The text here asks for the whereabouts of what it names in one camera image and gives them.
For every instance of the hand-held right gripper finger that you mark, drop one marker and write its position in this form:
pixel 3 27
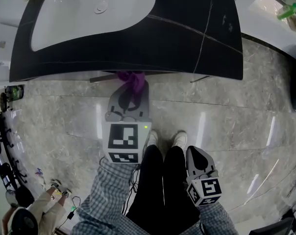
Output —
pixel 210 163
pixel 189 163

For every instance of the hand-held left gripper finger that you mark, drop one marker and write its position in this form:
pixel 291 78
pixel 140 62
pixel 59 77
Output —
pixel 113 100
pixel 145 101

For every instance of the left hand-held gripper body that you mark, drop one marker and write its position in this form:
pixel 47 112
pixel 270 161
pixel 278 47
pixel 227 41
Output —
pixel 123 138

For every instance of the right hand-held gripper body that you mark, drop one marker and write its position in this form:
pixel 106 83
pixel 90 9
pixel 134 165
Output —
pixel 209 187

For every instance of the purple cloth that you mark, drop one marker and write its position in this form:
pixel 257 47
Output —
pixel 135 82

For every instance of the person's left forearm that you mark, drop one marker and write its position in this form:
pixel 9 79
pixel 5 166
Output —
pixel 106 192

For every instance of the person's right forearm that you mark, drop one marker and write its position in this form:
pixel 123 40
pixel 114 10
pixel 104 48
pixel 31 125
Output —
pixel 216 219

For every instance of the black stone vanity top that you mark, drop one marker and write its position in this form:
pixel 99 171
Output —
pixel 177 45

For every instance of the person's right white shoe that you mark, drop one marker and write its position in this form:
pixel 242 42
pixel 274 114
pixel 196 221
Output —
pixel 180 138

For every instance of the person's white shoe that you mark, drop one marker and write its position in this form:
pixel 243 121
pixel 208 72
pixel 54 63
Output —
pixel 180 138
pixel 153 137

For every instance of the person's left white shoe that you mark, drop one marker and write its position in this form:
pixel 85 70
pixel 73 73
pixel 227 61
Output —
pixel 153 137

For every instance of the person's black trousers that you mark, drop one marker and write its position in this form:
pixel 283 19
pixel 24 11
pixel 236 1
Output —
pixel 160 192

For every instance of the silver and black panel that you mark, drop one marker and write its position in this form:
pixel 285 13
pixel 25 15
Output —
pixel 273 226

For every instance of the white sink basin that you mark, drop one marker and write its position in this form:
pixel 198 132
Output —
pixel 89 21

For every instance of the chrome sink drain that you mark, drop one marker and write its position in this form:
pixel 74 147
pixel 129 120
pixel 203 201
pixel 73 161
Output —
pixel 101 7

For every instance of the black mesh waste bin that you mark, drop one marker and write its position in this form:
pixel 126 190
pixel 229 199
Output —
pixel 14 92

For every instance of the black stool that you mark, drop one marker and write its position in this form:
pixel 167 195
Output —
pixel 3 101

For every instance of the white appliance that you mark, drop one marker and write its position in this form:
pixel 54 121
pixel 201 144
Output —
pixel 1 50

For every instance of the white marble ledge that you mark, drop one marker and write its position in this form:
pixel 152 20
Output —
pixel 268 26

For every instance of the round brown scrubber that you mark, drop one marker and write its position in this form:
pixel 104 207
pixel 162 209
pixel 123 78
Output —
pixel 293 23

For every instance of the green plastic bottle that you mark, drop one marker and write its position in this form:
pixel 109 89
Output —
pixel 286 11

